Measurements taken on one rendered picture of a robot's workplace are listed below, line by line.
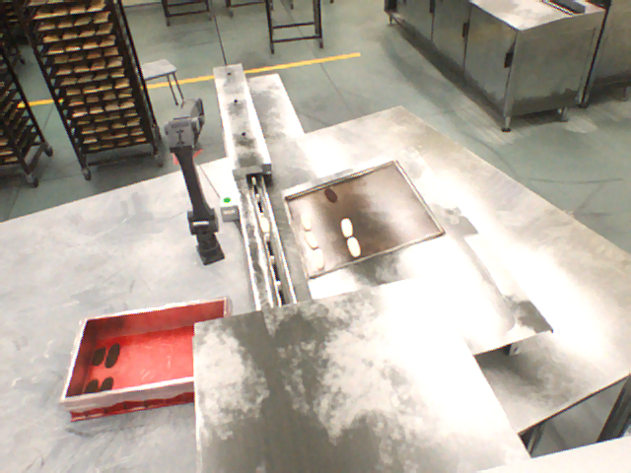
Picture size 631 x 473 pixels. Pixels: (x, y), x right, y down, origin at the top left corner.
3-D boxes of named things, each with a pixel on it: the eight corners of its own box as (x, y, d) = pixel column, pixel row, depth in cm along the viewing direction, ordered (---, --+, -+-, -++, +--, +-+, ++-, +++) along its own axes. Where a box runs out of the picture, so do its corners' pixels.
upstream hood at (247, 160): (215, 79, 335) (212, 66, 329) (243, 75, 337) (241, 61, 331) (234, 183, 239) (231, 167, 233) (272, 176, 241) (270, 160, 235)
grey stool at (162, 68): (191, 117, 489) (179, 69, 460) (154, 129, 476) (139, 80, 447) (177, 103, 514) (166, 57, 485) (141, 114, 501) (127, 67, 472)
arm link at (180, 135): (161, 140, 167) (192, 137, 168) (164, 117, 177) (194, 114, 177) (192, 239, 199) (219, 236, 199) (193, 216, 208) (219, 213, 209)
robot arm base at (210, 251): (195, 248, 208) (204, 266, 200) (191, 233, 203) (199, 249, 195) (216, 241, 211) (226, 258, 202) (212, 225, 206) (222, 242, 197)
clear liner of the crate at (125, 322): (90, 335, 176) (80, 314, 170) (236, 313, 179) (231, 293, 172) (65, 426, 150) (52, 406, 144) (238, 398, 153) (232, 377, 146)
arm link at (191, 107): (166, 139, 176) (198, 135, 177) (162, 122, 174) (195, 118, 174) (181, 112, 215) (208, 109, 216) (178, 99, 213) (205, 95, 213)
